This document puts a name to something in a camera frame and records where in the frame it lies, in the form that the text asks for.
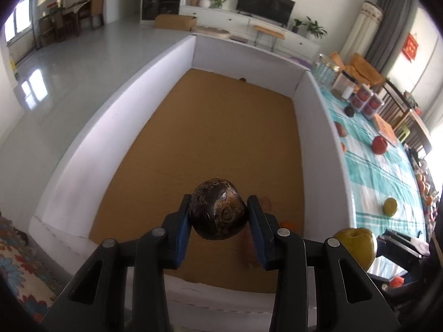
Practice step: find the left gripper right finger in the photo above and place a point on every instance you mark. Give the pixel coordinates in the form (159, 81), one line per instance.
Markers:
(320, 286)

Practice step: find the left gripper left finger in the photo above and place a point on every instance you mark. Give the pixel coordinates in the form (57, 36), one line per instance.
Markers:
(94, 300)

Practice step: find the dark brown glossy fruit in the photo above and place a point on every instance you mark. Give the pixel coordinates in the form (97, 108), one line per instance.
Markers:
(216, 210)

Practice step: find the sweet potato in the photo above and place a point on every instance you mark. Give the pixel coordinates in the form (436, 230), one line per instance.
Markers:
(340, 129)

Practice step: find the yellow green apple lower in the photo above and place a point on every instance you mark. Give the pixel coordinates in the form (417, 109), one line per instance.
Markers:
(360, 243)

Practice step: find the yellow green apple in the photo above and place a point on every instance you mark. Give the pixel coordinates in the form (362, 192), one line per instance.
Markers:
(390, 207)
(360, 243)

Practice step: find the yellow green apple upper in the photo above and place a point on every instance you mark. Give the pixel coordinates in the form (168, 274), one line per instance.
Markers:
(390, 207)

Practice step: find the teal plaid tablecloth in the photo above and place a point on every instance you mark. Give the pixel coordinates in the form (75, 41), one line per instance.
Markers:
(374, 178)

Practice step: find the red apple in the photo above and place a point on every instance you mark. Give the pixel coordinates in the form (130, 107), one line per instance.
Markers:
(379, 145)

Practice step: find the orange book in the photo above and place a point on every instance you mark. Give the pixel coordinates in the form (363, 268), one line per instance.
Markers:
(384, 129)

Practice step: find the small dark fruit far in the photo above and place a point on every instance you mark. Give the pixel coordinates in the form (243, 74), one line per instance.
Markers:
(349, 111)

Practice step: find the wooden chair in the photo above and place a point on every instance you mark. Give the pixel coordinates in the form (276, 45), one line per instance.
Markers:
(407, 125)

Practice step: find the left red labelled can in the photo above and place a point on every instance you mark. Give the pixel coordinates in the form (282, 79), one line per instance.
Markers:
(361, 98)

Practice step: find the red labelled can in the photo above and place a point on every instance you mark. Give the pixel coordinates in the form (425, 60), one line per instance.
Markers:
(361, 98)
(371, 108)

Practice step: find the right red labelled can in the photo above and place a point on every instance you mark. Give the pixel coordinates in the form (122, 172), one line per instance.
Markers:
(371, 108)

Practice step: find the white foam board box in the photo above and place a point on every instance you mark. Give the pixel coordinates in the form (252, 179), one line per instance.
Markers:
(223, 110)

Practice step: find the clear plastic canister dark lid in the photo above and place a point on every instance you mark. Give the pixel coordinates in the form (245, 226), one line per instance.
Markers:
(344, 86)

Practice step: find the clear glass jar gold lid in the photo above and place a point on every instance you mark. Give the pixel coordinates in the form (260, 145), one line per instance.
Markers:
(325, 71)

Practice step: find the orange cushion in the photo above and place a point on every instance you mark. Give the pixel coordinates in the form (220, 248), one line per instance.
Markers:
(359, 69)

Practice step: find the white tv cabinet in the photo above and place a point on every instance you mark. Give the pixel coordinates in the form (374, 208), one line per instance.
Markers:
(262, 34)

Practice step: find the green potted plant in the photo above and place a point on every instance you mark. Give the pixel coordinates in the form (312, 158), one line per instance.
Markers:
(313, 29)

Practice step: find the cardboard box on floor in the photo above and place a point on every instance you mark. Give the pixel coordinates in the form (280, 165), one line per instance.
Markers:
(175, 22)

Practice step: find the black television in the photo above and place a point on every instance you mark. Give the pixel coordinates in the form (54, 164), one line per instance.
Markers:
(275, 10)

